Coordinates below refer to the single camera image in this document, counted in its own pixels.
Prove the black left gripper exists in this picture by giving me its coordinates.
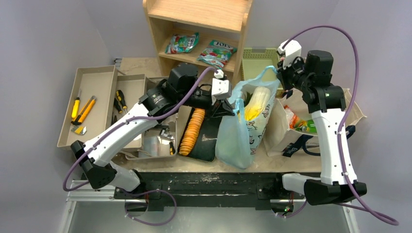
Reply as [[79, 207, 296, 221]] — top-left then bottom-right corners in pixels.
[[178, 88, 236, 121]]

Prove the light blue plastic grocery bag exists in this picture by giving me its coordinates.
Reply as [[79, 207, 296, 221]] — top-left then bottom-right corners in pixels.
[[215, 66, 280, 169]]

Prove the yellow white napa cabbage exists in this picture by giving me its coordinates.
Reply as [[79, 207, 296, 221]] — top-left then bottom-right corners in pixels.
[[244, 86, 271, 121]]

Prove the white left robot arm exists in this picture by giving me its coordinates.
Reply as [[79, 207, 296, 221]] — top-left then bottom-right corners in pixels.
[[69, 63, 234, 199]]

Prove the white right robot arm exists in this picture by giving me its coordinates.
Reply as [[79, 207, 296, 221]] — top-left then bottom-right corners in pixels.
[[273, 50, 367, 205]]

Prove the pineapple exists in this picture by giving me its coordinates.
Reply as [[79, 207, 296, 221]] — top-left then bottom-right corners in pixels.
[[242, 92, 253, 107]]

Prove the orange spiral bread loaf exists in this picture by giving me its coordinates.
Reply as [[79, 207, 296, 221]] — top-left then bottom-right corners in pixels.
[[179, 108, 206, 156]]

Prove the black rectangular tray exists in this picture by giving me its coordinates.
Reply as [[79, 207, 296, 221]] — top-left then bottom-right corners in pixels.
[[177, 106, 222, 163]]

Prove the green plastic basket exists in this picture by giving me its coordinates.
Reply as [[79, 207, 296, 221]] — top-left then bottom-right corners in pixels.
[[241, 48, 283, 97]]

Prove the orange snack packet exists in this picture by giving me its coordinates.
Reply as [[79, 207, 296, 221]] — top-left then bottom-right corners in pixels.
[[284, 105, 306, 130]]

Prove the green bottle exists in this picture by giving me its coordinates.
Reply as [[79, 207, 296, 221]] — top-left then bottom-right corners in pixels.
[[297, 120, 317, 133]]

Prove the right candy bag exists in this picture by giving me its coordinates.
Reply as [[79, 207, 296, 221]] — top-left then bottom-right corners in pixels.
[[197, 40, 238, 69]]

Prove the candy bag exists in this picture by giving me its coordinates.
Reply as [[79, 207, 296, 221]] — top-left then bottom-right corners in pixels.
[[165, 33, 199, 54], [197, 40, 238, 69]]

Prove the beige canvas tote bag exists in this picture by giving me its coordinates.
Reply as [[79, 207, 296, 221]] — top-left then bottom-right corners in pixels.
[[263, 86, 367, 158]]

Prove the stubby black yellow screwdriver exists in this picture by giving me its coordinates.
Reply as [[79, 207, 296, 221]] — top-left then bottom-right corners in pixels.
[[169, 142, 176, 155]]

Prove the grey open toolbox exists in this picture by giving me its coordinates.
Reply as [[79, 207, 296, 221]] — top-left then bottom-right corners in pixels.
[[117, 74, 177, 160]]

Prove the wooden shelf unit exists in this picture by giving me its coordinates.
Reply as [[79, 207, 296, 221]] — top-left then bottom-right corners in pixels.
[[142, 0, 253, 85]]

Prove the left candy bag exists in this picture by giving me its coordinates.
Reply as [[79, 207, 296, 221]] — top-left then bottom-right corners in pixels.
[[165, 33, 199, 54]]

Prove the beige toolbox tray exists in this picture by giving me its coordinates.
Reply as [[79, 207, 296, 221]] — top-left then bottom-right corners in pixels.
[[57, 66, 147, 150]]

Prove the yellow utility knife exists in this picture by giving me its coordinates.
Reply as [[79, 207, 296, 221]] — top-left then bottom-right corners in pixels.
[[71, 95, 97, 135]]

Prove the small yellow screwdriver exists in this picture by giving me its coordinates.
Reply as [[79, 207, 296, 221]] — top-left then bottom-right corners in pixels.
[[71, 89, 82, 120]]

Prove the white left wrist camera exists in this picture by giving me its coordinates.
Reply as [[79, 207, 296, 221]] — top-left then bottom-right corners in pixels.
[[211, 69, 232, 101]]

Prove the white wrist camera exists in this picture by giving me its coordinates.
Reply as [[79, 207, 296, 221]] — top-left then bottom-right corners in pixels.
[[211, 69, 232, 101], [277, 40, 302, 64]]

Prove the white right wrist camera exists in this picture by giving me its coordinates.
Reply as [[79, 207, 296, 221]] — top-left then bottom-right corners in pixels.
[[277, 40, 302, 64]]

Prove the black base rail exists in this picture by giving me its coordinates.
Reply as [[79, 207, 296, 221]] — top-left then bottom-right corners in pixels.
[[112, 171, 304, 211]]

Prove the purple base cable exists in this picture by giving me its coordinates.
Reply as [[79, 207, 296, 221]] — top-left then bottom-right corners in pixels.
[[124, 189, 178, 226]]

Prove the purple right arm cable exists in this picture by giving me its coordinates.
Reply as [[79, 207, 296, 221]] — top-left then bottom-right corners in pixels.
[[281, 25, 400, 226]]

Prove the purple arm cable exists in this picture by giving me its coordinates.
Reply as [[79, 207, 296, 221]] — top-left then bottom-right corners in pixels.
[[281, 25, 400, 226], [62, 67, 220, 192]]

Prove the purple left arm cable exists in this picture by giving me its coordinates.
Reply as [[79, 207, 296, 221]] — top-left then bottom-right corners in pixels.
[[62, 67, 220, 192]]

